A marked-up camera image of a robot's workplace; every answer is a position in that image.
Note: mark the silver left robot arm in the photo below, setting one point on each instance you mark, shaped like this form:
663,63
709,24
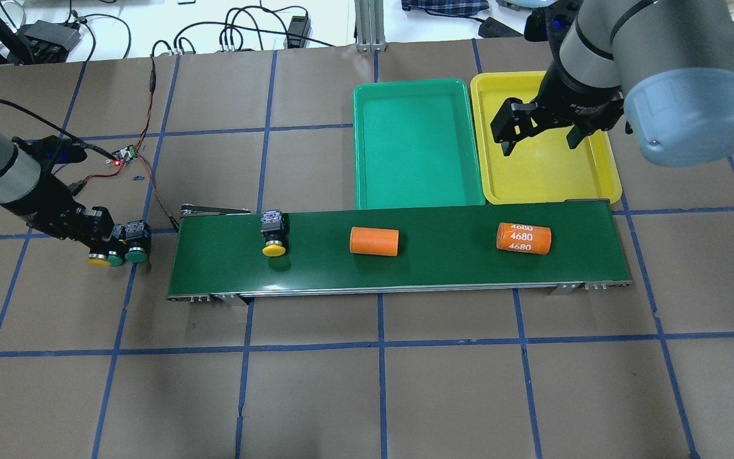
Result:
22,164

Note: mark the orange cylinder marked 4680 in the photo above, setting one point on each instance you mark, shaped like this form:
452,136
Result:
523,238

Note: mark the black power adapter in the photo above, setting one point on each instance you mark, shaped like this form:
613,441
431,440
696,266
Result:
297,32

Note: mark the yellow push button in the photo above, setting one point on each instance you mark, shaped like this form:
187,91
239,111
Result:
274,231
98,260

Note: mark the black power brick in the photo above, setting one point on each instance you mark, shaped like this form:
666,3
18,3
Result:
491,28

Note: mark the small green controller board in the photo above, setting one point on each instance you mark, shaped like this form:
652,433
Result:
125,155

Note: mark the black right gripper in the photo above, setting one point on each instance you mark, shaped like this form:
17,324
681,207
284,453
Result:
572,102

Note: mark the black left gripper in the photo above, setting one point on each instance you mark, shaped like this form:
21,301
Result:
48,203

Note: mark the green conveyor belt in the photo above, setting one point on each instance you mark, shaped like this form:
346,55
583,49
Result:
440,249

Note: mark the green plastic tray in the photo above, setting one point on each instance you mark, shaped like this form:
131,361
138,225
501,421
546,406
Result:
414,145

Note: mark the plain orange cylinder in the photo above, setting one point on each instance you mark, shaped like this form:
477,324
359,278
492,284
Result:
374,241

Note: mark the folded blue plaid umbrella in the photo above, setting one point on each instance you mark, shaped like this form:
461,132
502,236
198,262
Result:
448,8

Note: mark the yellow plastic tray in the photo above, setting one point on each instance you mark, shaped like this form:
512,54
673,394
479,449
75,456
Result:
542,168

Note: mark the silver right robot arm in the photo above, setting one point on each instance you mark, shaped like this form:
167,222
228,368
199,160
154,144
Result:
666,66

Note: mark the green push button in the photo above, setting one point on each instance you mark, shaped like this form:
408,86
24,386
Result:
137,238
115,259

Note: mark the aluminium frame post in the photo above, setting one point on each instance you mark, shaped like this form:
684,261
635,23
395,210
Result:
369,26

